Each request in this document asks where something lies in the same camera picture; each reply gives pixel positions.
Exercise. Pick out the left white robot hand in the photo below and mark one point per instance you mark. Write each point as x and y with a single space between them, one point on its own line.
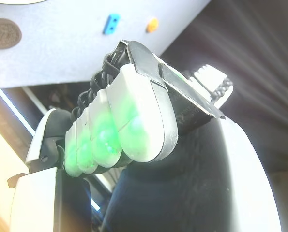
158 181

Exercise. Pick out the orange swirl cookie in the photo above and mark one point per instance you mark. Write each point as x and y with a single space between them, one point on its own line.
152 24

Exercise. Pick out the glowing white light strip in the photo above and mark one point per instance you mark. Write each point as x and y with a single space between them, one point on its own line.
13 108

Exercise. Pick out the blue block with two holes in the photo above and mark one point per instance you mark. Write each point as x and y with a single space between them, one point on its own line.
111 24

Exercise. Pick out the dark brown round cookie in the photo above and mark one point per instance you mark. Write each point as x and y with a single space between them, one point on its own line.
3 33

